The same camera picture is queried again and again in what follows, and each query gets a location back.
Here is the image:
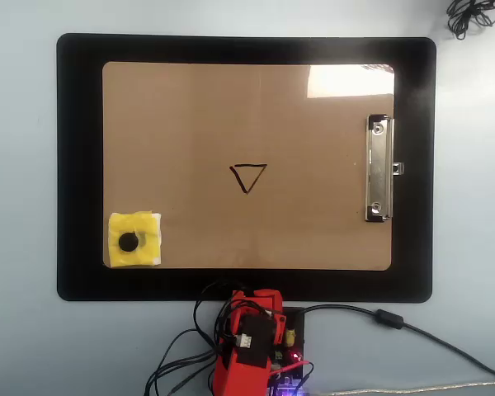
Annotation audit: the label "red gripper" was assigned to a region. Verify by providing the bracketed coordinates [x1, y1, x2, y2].
[229, 288, 289, 345]

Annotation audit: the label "yellow sponge with black knob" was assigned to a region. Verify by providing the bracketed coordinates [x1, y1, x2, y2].
[107, 210, 163, 268]

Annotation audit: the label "black control board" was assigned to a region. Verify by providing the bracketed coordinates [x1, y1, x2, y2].
[267, 307, 307, 396]

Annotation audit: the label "black marker triangle drawing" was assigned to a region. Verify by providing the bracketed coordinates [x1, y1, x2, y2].
[229, 163, 269, 196]

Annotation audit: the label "silver metal clipboard clip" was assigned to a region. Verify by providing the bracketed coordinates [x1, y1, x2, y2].
[363, 114, 405, 224]

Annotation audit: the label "brown hardboard clipboard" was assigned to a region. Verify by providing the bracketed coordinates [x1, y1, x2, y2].
[101, 61, 396, 272]

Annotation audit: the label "black rectangular desk mat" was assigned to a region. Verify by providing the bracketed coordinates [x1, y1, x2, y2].
[56, 32, 437, 304]

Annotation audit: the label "black servo wires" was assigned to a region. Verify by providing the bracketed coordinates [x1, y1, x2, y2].
[144, 279, 243, 396]

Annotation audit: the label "black power cable with ferrite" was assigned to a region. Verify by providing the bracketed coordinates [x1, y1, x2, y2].
[299, 304, 495, 380]

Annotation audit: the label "silver braided USB cable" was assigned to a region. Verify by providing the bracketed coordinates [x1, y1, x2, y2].
[307, 381, 495, 396]

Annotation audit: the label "coiled thin black cable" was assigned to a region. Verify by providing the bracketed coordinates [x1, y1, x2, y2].
[445, 0, 495, 41]

